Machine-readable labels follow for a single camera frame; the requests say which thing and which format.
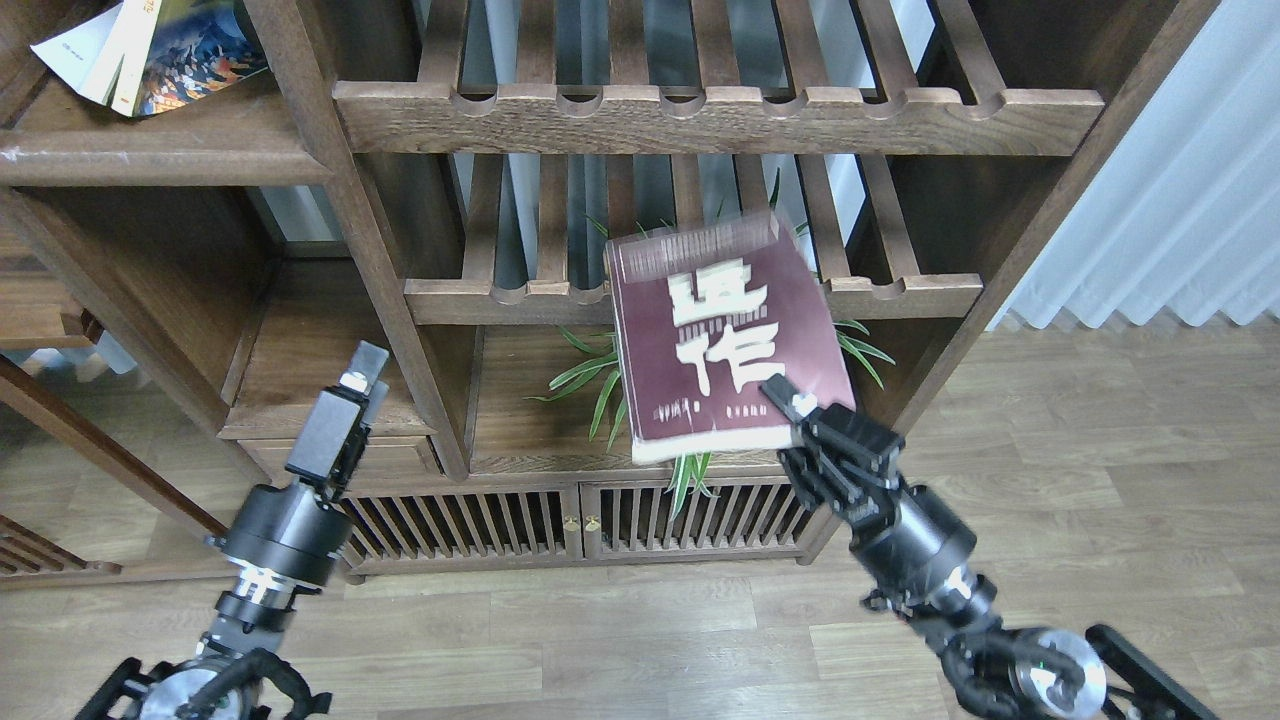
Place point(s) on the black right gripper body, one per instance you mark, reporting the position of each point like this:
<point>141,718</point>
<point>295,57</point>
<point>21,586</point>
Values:
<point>919,560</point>

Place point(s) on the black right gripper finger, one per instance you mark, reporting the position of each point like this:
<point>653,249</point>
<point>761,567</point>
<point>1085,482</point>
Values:
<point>843,435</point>

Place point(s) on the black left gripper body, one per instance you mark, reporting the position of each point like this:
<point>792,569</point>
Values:
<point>294,531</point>

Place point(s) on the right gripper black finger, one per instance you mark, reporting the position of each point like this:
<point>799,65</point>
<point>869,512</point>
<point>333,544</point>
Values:
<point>817,485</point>

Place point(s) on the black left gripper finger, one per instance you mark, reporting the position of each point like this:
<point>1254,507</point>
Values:
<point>334,437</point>

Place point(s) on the maroon book white characters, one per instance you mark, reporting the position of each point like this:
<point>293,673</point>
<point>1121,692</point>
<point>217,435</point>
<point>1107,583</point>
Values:
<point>720,340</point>

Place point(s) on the colourful cover paperback book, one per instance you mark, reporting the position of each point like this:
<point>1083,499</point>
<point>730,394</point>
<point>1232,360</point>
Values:
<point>176,52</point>

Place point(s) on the yellow green book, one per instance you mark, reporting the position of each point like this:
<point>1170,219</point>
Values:
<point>88,57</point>

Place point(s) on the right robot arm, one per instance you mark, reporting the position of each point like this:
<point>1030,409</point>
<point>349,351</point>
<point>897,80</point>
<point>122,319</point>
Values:
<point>1037,672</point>

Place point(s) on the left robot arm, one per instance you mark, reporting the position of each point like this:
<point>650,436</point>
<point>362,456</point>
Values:
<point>234,657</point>

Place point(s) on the green spider plant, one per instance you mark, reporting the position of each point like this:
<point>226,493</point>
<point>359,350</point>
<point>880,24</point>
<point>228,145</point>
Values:
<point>590,380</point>

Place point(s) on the dark wooden bookshelf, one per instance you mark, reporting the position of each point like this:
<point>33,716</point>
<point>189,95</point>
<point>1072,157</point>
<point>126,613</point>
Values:
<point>377,184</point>

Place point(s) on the white curtain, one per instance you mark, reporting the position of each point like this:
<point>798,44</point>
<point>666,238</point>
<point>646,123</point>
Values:
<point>1182,222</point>

